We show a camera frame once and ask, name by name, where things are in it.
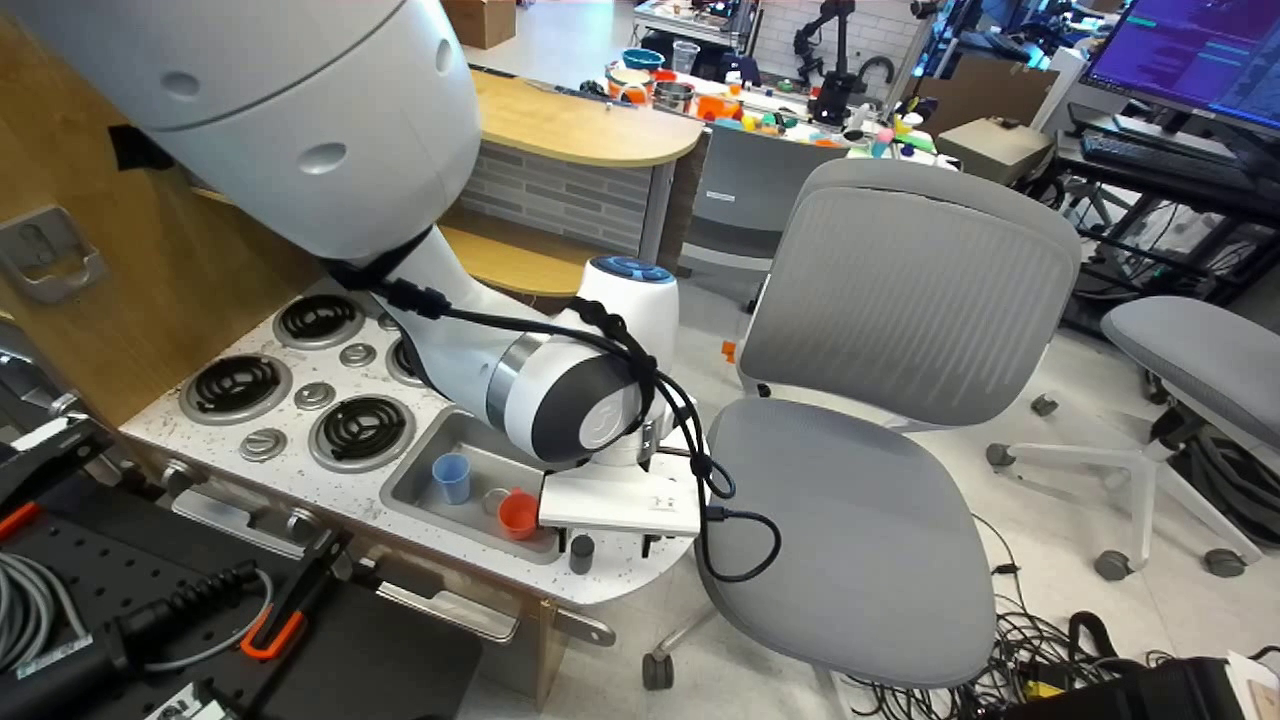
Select large grey office chair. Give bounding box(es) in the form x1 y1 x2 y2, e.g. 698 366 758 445
637 157 1087 697

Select beige box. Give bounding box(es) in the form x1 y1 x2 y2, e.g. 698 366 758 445
937 111 1058 190

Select white speckled toy kitchen counter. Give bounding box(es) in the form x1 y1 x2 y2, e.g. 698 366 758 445
116 271 704 612

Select tangled black floor cables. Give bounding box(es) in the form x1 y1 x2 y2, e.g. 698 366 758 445
958 512 1165 720

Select curved wooden desk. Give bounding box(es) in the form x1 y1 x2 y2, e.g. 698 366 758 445
435 63 714 304

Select black equipment rack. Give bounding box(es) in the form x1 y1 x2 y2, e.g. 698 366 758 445
1054 118 1280 337

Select silver toy sink basin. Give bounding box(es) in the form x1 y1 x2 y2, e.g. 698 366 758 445
382 409 578 570

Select wooden table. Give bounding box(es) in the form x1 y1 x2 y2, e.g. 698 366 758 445
0 26 323 433

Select brown cardboard box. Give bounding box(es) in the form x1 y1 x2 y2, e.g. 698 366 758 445
442 0 519 51

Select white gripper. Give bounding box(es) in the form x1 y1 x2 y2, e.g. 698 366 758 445
537 458 709 559

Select grey office chair white base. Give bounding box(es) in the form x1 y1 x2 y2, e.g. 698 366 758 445
986 291 1280 586

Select orange plastic cup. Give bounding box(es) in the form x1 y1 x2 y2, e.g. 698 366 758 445
492 483 544 543

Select black toy stove burner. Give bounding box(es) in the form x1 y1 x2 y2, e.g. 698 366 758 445
175 348 295 427
386 331 435 393
309 393 418 478
269 291 371 352

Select white device with blue top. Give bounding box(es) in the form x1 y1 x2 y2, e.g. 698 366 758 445
571 253 686 366

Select blue plastic cup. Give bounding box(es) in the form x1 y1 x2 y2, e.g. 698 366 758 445
428 454 482 510

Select silver metal bracket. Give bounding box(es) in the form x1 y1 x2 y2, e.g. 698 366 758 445
0 199 111 309

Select black equipment case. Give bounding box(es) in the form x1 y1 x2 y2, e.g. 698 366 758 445
986 657 1252 720

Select computer monitor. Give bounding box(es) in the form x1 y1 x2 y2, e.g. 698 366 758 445
1085 0 1280 135

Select black perforated breadboard plate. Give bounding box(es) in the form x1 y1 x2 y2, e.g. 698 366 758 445
0 474 492 720

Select black cable with plug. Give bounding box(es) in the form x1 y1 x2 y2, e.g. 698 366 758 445
78 557 276 675

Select small grey office chair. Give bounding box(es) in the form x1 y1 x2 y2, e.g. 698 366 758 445
675 119 843 304

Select orange handled bar clamp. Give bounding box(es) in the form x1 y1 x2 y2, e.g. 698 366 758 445
0 496 50 547
236 532 351 669

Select coiled grey cable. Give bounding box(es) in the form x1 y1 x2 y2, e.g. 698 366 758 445
0 554 72 675

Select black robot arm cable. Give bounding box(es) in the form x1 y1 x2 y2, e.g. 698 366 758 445
331 258 790 589

